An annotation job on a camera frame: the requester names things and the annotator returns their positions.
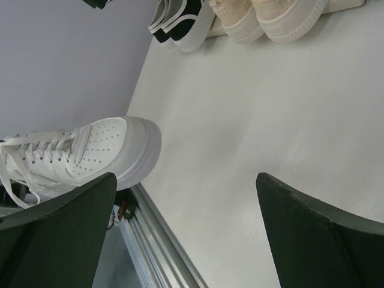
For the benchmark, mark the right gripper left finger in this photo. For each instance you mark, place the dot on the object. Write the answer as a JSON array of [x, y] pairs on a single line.
[[58, 243]]

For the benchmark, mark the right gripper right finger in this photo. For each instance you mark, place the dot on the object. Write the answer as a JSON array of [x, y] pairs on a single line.
[[315, 244]]

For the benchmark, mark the beige lace sneaker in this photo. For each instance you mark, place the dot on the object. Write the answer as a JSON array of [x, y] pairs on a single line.
[[287, 20], [238, 19]]

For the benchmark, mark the black white sneaker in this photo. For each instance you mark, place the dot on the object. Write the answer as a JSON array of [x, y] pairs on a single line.
[[187, 23], [164, 11]]

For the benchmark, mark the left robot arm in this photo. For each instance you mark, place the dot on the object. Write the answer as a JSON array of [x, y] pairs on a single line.
[[126, 203]]

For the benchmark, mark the slotted cable duct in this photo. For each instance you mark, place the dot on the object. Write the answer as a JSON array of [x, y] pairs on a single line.
[[138, 255]]

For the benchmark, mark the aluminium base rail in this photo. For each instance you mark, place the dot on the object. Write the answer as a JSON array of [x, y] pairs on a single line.
[[170, 263]]

